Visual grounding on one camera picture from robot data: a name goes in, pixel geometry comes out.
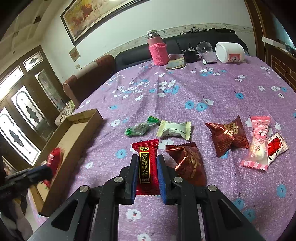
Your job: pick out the wooden cabinet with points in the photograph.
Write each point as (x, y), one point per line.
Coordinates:
(273, 44)

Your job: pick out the clear glass cup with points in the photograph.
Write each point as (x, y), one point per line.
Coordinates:
(203, 47)

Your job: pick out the cardboard tray box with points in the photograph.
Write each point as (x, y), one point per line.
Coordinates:
(71, 136)

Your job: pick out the red candy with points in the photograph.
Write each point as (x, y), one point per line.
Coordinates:
(54, 162)

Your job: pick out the small wall picture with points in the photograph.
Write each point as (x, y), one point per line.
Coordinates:
(74, 54)

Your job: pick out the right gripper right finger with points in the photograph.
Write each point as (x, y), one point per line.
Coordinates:
(166, 186)

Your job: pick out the black leather sofa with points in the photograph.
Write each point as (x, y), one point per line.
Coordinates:
(176, 45)

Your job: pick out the white plastic jar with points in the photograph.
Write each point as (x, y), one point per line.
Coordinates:
(228, 52)

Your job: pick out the wooden glass door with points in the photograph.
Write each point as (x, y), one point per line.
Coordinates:
(31, 99)

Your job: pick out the black small cup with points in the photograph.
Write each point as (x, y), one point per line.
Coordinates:
(191, 55)

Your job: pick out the pale green candy pack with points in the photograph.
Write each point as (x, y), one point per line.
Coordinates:
(167, 128)

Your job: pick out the pink sleeved thermos bottle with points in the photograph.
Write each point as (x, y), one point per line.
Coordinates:
(157, 48)

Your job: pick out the dark red foil snack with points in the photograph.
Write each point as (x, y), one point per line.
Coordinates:
(189, 163)

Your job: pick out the patterned cloth pile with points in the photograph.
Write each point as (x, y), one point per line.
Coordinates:
(67, 111)

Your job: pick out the white red candy pack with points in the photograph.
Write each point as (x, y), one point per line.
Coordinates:
(276, 145)

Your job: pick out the red black-label candy pack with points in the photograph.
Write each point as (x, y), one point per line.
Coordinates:
(147, 183)

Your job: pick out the small booklet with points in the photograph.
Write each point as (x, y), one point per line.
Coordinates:
(176, 64)

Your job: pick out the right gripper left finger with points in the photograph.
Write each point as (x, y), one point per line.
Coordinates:
(128, 188)

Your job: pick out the brown armchair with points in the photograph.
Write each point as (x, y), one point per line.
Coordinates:
(81, 85)

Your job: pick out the pink marshmallow candy pack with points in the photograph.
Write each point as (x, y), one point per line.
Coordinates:
(257, 153)

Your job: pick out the framed horse painting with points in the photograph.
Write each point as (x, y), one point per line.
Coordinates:
(82, 17)

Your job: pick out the green clear candy wrapper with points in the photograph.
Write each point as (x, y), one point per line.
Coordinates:
(141, 128)

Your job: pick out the dark red foil pouch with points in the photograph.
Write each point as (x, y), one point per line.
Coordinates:
(225, 136)

